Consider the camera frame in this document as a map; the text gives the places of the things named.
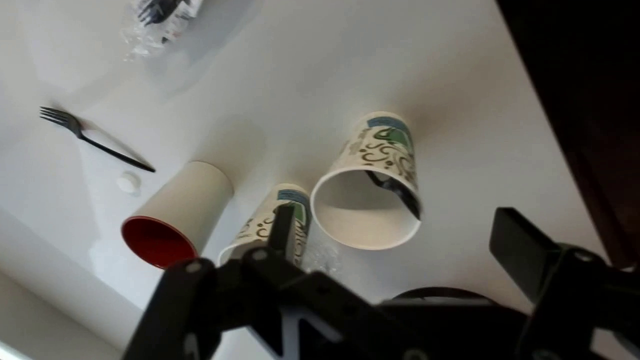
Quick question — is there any clear plastic cutlery packet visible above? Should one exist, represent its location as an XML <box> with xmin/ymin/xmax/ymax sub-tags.
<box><xmin>126</xmin><ymin>0</ymin><xmax>207</xmax><ymax>57</ymax></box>

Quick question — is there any dark wood cabinet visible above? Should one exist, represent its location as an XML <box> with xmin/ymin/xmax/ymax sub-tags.
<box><xmin>496</xmin><ymin>0</ymin><xmax>640</xmax><ymax>267</ymax></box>

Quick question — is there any black plastic fork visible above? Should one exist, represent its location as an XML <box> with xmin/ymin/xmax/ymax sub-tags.
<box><xmin>38</xmin><ymin>104</ymin><xmax>159</xmax><ymax>175</ymax></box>

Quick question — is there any small white packet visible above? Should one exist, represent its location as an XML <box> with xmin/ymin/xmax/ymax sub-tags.
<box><xmin>117</xmin><ymin>167</ymin><xmax>144</xmax><ymax>196</ymax></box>

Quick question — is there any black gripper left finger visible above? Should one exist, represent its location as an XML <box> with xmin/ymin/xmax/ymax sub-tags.
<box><xmin>266</xmin><ymin>202</ymin><xmax>298</xmax><ymax>258</ymax></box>

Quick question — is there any empty patterned paper cup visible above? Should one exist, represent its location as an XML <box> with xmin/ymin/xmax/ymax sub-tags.
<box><xmin>217</xmin><ymin>184</ymin><xmax>315</xmax><ymax>267</ymax></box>

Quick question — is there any white mug red interior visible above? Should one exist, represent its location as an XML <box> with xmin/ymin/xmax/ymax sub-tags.
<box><xmin>120</xmin><ymin>159</ymin><xmax>236</xmax><ymax>269</ymax></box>

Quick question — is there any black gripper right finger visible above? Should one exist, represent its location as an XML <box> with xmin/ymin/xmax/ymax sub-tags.
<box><xmin>489</xmin><ymin>206</ymin><xmax>569</xmax><ymax>308</ymax></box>

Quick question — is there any patterned paper cup with cutlery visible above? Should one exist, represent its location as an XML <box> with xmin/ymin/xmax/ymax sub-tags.
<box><xmin>309</xmin><ymin>110</ymin><xmax>424</xmax><ymax>254</ymax></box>

